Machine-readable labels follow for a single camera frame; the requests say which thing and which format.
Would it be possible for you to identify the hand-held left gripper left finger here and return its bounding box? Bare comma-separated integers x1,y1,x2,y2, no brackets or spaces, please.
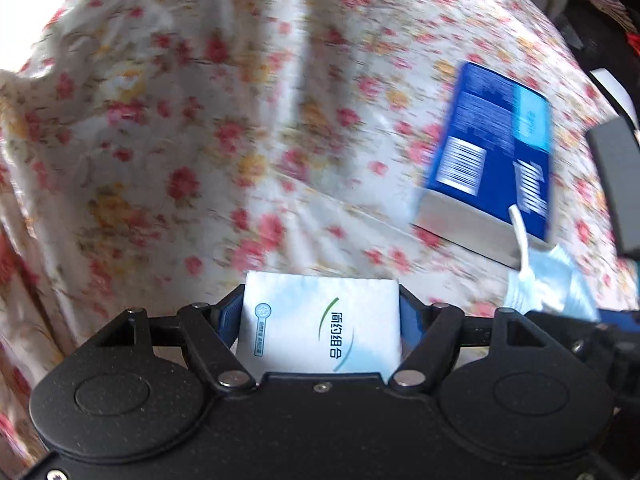
95,287,256,390

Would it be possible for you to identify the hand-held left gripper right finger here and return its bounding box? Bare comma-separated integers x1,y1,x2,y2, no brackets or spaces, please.
390,284,546,391

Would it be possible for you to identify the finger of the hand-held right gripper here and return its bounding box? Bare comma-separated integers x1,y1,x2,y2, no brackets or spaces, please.
527,309,640,343

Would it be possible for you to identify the blue face mask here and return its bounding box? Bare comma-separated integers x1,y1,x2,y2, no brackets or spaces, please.
502,204,603,322

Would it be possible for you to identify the white tissue pack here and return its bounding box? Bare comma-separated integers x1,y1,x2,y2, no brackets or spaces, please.
235,271,405,377

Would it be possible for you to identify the blue tissue package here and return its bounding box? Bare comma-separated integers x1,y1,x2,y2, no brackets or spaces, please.
410,61,556,268

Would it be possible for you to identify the floral tablecloth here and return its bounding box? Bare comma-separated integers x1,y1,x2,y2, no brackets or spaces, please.
0,0,640,461

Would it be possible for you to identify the white paper sheet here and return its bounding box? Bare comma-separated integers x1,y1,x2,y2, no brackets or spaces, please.
589,67,640,128

